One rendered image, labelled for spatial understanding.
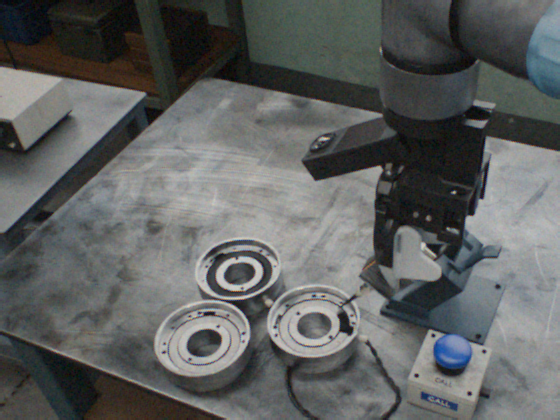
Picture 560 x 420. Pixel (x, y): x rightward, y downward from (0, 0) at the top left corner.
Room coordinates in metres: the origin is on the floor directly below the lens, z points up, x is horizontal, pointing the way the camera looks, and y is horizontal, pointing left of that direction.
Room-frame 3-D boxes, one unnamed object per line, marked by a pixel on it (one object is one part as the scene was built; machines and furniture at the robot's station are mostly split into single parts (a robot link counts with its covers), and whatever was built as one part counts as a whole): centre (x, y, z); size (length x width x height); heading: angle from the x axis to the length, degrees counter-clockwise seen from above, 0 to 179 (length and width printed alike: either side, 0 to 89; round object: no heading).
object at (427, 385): (0.40, -0.11, 0.82); 0.08 x 0.07 x 0.05; 65
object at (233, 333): (0.45, 0.16, 0.82); 0.08 x 0.08 x 0.02
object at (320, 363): (0.47, 0.04, 0.82); 0.10 x 0.10 x 0.04
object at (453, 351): (0.40, -0.11, 0.85); 0.04 x 0.04 x 0.05
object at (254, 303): (0.56, 0.13, 0.82); 0.10 x 0.10 x 0.04
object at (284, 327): (0.47, 0.04, 0.82); 0.08 x 0.08 x 0.02
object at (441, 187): (0.45, -0.08, 1.07); 0.09 x 0.08 x 0.12; 64
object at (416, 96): (0.45, -0.07, 1.15); 0.08 x 0.08 x 0.05
